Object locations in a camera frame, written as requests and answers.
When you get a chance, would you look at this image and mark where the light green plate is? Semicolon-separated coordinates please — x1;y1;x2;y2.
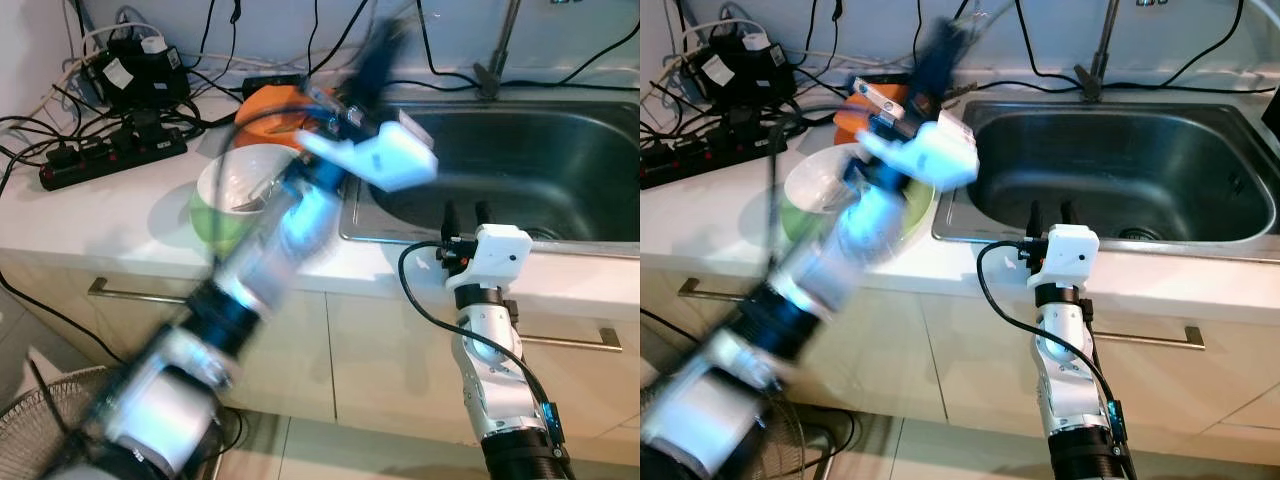
187;185;263;259
778;180;938;253

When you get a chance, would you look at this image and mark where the stainless steel sink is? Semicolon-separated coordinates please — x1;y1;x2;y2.
338;98;641;261
932;98;1280;265

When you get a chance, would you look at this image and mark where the steel bar cabinet handle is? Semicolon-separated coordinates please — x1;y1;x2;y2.
512;325;624;354
678;277;801;304
87;277;216;305
1090;324;1207;352

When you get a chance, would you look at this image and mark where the black power strip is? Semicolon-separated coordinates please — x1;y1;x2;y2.
38;125;189;192
640;130;776;191

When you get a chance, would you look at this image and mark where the beige kitchen base cabinet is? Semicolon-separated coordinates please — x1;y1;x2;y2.
640;250;1280;466
0;250;641;466

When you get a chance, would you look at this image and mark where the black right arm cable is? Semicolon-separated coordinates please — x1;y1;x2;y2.
977;240;1128;446
397;240;563;446

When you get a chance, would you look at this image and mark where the steel faucet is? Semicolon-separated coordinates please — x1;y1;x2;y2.
1075;0;1123;102
472;0;523;100

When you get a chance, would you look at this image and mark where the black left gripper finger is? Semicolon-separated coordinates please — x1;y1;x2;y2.
345;20;399;101
365;20;411;106
928;20;971;101
908;20;958;99

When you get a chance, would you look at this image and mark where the white bowl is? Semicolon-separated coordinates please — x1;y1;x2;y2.
195;143;301;229
785;143;873;219

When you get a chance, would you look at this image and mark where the black power cable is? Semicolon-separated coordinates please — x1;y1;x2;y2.
413;0;641;91
1013;0;1246;93
0;115;106;366

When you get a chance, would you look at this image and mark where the wire guard floor fan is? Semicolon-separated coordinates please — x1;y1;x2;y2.
0;365;246;480
755;395;851;480

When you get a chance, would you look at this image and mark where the orange bowl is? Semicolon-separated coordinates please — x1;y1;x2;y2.
832;95;886;149
235;84;336;151

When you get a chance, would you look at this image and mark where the black labelled power brick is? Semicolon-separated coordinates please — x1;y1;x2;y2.
80;35;191;109
690;30;793;109

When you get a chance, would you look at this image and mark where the small black adapter box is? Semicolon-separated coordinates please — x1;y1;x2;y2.
243;72;306;99

